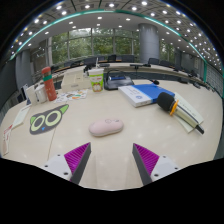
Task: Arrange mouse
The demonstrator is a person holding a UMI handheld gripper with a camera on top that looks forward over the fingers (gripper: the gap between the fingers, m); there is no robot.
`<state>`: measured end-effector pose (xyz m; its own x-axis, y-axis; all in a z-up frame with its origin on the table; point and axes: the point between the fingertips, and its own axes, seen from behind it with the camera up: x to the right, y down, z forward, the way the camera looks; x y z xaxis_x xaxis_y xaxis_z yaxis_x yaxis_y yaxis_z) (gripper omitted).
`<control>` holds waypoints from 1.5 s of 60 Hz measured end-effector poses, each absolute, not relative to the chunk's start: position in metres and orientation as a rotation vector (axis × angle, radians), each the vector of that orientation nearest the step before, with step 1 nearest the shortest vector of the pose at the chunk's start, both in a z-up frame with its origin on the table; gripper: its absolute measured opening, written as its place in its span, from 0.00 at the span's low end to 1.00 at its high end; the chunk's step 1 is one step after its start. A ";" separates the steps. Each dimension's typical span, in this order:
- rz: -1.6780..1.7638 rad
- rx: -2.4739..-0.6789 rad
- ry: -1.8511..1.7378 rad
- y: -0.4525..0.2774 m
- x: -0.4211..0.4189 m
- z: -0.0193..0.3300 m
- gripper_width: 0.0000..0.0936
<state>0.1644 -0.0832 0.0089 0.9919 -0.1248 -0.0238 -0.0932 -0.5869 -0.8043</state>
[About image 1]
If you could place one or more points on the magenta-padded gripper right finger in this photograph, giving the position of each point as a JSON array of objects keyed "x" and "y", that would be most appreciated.
[{"x": 165, "y": 166}]

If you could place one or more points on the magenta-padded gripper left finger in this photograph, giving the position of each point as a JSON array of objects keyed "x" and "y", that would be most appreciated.
[{"x": 58, "y": 165}]

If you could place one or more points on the pink computer mouse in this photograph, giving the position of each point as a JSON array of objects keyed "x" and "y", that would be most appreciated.
[{"x": 106, "y": 127}]

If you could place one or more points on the cat face mouse pad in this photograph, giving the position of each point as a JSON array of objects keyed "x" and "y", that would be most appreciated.
[{"x": 46, "y": 120}]

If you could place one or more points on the white booklet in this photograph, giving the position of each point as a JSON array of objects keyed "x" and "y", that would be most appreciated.
[{"x": 191, "y": 110}]

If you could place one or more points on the black handheld microphone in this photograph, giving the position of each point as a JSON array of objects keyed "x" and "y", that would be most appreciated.
[{"x": 165, "y": 101}]

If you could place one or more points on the blue and white book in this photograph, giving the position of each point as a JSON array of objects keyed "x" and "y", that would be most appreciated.
[{"x": 146, "y": 93}]

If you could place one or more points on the white paper cup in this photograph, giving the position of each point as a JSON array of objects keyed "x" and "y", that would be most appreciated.
[{"x": 31, "y": 95}]

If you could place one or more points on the red thermos bottle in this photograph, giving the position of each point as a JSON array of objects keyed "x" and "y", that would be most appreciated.
[{"x": 50, "y": 86}]

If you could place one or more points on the cream cardboard box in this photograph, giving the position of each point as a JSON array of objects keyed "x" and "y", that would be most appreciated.
[{"x": 74, "y": 82}]

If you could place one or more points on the black gooseneck table microphone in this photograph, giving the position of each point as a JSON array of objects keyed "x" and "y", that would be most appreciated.
[{"x": 155, "y": 81}]

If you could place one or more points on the paper cup with straw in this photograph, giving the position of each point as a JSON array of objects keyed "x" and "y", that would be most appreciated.
[{"x": 96, "y": 81}]

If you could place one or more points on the black conference desk unit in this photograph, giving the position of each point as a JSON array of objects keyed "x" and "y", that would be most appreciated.
[{"x": 117, "y": 81}]

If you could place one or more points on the long curved conference desk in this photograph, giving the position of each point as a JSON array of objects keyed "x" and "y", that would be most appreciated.
[{"x": 140, "y": 67}]

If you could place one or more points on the dark office chairs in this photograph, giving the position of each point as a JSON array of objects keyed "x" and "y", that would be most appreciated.
[{"x": 153, "y": 61}]

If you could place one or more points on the ceiling lights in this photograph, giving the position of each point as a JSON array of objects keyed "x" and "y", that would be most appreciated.
[{"x": 100, "y": 17}]

